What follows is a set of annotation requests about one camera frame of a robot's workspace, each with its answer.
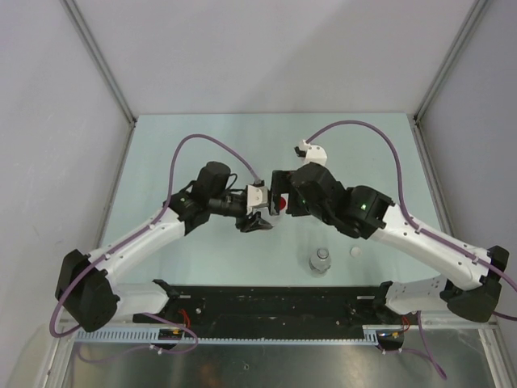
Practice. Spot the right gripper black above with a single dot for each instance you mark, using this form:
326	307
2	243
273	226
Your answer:
279	186

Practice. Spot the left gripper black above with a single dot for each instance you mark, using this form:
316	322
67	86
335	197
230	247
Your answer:
255	223

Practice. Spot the clear bottle red label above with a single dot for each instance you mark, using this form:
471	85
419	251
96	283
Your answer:
274	218

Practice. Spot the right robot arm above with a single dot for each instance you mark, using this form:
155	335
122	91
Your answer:
468	283

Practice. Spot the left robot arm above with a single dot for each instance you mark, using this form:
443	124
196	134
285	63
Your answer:
89	285

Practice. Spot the short clear bottle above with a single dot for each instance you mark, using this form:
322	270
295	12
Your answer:
320	261

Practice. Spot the white bottle cap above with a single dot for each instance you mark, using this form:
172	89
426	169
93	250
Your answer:
355	252

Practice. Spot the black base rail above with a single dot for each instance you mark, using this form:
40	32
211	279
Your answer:
213	310

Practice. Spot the slotted cable duct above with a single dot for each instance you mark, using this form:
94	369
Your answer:
162	335

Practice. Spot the right aluminium corner post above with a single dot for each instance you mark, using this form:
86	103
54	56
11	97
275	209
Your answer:
459	44

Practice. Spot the aluminium corner post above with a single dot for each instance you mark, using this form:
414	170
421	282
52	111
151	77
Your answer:
93	49
459	44

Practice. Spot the left aluminium corner post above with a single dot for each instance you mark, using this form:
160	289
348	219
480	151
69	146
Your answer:
93	49

